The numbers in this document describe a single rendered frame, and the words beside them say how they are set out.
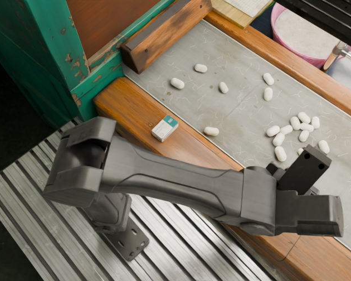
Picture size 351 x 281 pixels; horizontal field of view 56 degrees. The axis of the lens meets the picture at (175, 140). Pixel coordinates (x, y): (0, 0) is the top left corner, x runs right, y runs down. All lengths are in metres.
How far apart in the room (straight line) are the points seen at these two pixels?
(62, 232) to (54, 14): 0.49
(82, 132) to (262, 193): 0.25
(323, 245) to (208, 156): 0.31
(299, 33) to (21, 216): 0.91
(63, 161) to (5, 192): 0.50
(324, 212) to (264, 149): 0.39
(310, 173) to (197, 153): 0.32
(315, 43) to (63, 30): 0.71
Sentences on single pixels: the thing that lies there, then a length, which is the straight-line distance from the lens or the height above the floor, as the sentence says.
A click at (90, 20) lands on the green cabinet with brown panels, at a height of 0.97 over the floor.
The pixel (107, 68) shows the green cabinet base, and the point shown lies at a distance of 0.85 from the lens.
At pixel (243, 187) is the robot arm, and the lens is 0.44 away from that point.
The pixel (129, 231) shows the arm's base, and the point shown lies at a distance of 0.82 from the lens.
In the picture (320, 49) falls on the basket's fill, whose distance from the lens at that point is 1.08.
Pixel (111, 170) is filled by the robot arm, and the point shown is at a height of 1.12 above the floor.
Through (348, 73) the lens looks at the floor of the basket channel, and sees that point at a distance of 1.14.
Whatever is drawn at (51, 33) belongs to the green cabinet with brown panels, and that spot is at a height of 1.01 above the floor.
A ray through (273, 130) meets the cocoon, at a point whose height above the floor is 0.76.
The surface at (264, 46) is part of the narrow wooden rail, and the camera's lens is 0.98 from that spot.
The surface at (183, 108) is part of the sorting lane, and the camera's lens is 0.86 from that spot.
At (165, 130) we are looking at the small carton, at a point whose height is 0.79.
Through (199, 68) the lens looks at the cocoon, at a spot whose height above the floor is 0.76.
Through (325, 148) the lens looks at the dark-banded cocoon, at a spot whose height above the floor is 0.76.
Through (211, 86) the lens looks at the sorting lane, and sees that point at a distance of 0.90.
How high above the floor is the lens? 1.48
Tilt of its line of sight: 65 degrees down
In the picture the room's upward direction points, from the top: 3 degrees clockwise
